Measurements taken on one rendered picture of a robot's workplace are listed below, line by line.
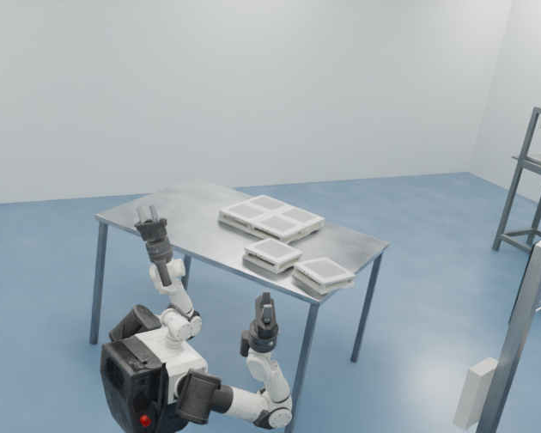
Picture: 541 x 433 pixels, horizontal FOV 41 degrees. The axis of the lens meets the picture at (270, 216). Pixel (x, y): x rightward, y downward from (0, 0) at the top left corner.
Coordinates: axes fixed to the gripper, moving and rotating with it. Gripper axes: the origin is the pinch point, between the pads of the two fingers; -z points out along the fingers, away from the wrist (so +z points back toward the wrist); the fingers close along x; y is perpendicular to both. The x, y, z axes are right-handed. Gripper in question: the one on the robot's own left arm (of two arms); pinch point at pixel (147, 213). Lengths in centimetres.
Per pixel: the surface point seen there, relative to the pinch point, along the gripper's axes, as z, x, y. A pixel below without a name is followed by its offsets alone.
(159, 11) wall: -52, -212, -395
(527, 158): 170, 73, -511
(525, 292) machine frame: 67, 116, -53
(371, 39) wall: 40, -86, -611
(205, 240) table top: 69, -68, -135
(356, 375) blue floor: 195, -16, -182
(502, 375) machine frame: 101, 103, -48
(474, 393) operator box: 103, 93, -39
